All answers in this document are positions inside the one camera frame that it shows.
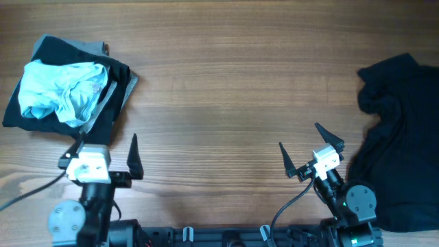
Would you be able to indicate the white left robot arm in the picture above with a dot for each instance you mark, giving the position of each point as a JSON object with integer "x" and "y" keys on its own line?
{"x": 87, "y": 221}

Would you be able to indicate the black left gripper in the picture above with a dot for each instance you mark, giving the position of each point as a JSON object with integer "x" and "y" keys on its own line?
{"x": 124, "y": 179}

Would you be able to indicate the black garment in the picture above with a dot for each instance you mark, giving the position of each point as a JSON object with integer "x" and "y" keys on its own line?
{"x": 399, "y": 155}

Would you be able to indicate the light blue t-shirt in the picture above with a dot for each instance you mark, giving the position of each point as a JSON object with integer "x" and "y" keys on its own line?
{"x": 70, "y": 91}

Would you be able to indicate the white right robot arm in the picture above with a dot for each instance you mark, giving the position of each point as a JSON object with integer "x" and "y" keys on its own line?
{"x": 352, "y": 204}

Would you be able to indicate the folded dark clothes stack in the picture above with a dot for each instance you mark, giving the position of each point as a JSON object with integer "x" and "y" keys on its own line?
{"x": 52, "y": 50}

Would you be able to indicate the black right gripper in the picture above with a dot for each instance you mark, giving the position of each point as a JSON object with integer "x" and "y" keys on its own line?
{"x": 304, "y": 171}

